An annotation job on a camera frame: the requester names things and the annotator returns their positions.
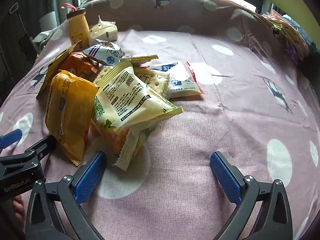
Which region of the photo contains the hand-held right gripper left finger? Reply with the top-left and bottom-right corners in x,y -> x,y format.
25,151 -> 108,240

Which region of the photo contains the cream snack packet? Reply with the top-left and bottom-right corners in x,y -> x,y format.
89,15 -> 118,42

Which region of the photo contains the yellow snack packet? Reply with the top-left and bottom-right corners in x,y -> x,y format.
36,42 -> 81,99

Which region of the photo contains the orange-yellow snack packet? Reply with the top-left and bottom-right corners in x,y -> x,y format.
45,70 -> 100,167

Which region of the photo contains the pale yellow-green snack packet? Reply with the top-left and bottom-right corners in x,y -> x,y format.
92,61 -> 184,172

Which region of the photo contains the small silver snack packet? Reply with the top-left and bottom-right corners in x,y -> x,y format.
95,39 -> 121,48

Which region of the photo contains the orange-brown snack packet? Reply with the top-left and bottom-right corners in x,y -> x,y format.
59,52 -> 101,82

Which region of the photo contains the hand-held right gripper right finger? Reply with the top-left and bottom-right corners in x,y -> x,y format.
210,151 -> 293,240

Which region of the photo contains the clear cracker packet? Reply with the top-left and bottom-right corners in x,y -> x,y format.
94,66 -> 171,98

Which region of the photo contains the silver blue snack packet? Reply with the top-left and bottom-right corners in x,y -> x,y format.
82,44 -> 126,67

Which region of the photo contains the white red-edged cracker packet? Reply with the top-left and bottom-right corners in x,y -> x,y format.
149,61 -> 205,100

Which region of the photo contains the crumpled white plastic bag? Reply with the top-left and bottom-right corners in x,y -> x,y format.
32,29 -> 59,43

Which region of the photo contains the person's left hand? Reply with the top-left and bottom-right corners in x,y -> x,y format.
12,195 -> 26,222

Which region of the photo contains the stack of folded cloths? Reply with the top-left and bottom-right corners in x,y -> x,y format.
261,9 -> 312,62

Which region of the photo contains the white handled tool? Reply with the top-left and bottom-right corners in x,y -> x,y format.
9,2 -> 25,34

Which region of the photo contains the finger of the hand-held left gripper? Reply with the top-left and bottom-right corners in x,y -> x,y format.
0,129 -> 23,148
24,135 -> 57,160

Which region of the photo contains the white paper roll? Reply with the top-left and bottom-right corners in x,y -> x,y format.
39,11 -> 57,30

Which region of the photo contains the yellow bottle with brown cap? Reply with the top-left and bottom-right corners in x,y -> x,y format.
61,3 -> 91,50

